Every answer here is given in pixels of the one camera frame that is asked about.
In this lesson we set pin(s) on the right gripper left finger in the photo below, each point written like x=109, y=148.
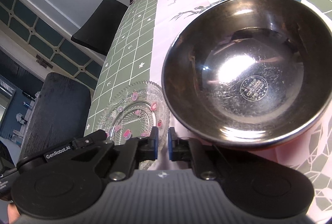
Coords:
x=132, y=153

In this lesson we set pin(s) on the black chair far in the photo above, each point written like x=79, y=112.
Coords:
x=98, y=32

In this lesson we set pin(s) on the black chair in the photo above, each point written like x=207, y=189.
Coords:
x=98, y=32
x=59, y=114

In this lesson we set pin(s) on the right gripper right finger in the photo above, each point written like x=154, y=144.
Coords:
x=192, y=151

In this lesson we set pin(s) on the person left hand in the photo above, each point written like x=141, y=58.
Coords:
x=13, y=213

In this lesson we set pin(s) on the orange steel bowl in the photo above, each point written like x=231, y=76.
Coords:
x=250, y=74

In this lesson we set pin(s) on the white glass panel door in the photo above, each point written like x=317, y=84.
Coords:
x=40, y=38

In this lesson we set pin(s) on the clear glass decorated plate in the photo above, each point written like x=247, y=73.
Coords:
x=132, y=113

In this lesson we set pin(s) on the black chair near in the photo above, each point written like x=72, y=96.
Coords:
x=59, y=114

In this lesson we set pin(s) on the green checked tablecloth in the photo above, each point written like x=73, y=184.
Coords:
x=137, y=53

